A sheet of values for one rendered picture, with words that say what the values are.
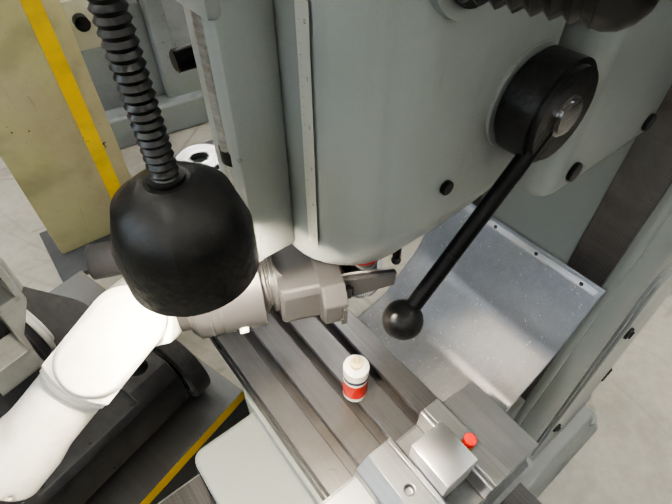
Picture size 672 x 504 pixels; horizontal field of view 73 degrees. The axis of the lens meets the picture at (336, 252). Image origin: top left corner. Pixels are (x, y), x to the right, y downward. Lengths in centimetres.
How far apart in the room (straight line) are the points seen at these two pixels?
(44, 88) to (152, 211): 193
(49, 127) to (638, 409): 249
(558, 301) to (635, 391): 131
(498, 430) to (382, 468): 19
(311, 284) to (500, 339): 50
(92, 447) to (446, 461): 83
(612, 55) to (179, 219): 30
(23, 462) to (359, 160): 41
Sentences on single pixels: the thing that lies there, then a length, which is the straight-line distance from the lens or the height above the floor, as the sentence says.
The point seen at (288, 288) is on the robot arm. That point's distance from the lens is 44.
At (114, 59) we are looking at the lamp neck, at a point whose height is 153.
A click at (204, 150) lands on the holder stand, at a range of 94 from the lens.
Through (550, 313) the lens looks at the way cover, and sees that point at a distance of 84.
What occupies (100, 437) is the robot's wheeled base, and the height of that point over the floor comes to 59.
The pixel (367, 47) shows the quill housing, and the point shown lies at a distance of 24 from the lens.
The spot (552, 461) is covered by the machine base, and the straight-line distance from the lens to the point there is 162.
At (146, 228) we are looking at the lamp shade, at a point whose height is 147.
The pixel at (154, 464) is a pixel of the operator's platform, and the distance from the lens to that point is 135.
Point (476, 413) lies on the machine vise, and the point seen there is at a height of 97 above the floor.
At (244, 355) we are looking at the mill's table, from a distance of 84.
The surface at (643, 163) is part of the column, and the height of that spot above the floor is 127.
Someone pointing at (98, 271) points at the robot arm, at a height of 129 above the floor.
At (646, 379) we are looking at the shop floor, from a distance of 217.
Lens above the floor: 161
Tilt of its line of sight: 46 degrees down
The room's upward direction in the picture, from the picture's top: straight up
